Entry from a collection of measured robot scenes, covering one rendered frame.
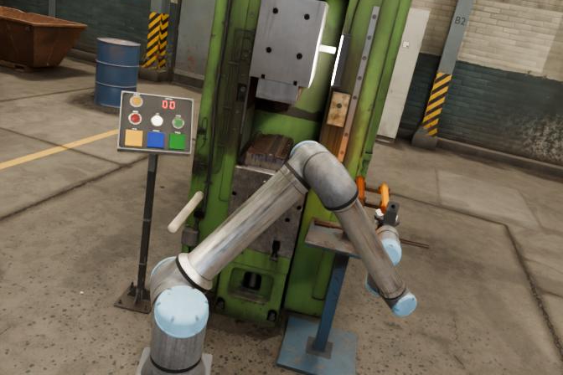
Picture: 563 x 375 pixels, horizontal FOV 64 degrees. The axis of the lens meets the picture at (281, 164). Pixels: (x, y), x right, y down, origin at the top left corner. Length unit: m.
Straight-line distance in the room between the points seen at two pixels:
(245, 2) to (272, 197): 1.25
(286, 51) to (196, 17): 6.88
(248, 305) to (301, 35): 1.49
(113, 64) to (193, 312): 5.60
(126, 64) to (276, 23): 4.67
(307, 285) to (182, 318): 1.53
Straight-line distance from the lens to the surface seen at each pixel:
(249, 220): 1.41
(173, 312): 1.33
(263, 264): 2.50
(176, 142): 2.24
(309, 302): 2.83
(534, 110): 8.29
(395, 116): 7.49
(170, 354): 1.38
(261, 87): 2.25
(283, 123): 2.76
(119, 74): 6.72
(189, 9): 9.10
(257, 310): 2.67
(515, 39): 8.14
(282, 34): 2.21
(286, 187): 1.39
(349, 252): 2.17
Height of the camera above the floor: 1.69
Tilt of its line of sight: 18 degrees down
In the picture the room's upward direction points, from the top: 11 degrees clockwise
